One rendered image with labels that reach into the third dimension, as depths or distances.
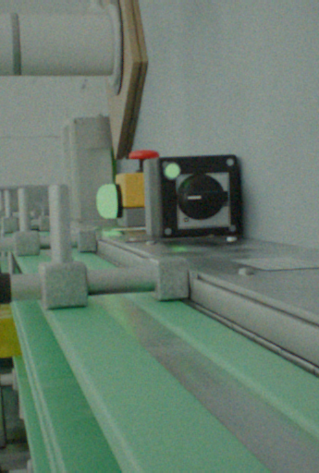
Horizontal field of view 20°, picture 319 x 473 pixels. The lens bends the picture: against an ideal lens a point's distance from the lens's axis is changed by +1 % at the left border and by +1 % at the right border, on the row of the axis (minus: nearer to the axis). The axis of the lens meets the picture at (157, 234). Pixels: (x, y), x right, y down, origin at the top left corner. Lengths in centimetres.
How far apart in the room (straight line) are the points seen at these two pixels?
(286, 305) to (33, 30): 111
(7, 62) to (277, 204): 75
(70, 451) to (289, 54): 39
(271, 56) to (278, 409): 54
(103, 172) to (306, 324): 131
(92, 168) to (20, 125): 357
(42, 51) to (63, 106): 379
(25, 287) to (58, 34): 95
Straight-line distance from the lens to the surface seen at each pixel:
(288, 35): 77
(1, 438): 134
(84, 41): 147
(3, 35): 146
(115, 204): 117
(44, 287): 54
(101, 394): 32
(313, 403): 30
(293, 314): 39
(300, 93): 74
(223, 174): 89
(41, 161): 521
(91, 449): 53
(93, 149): 165
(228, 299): 47
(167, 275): 55
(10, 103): 522
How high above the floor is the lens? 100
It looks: 11 degrees down
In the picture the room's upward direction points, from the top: 93 degrees counter-clockwise
